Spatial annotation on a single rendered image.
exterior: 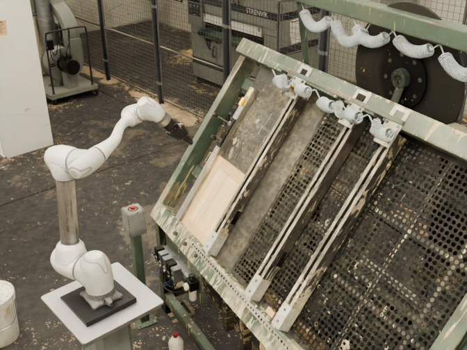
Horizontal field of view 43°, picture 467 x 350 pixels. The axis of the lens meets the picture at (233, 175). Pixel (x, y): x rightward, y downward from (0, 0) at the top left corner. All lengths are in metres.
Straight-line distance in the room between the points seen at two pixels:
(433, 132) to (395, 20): 0.84
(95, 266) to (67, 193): 0.41
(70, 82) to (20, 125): 1.72
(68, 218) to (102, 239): 2.03
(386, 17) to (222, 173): 1.30
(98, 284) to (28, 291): 1.66
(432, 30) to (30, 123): 4.97
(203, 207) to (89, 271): 0.82
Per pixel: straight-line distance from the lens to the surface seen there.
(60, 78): 8.66
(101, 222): 5.57
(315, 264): 2.85
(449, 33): 3.07
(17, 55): 6.81
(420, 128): 2.72
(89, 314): 3.33
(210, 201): 3.61
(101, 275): 3.28
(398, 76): 3.37
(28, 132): 7.08
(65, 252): 3.37
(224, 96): 3.86
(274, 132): 3.34
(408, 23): 3.24
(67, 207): 3.29
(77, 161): 3.08
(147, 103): 3.38
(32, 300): 4.80
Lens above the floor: 2.90
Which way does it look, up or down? 28 degrees down
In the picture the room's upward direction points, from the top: 1 degrees counter-clockwise
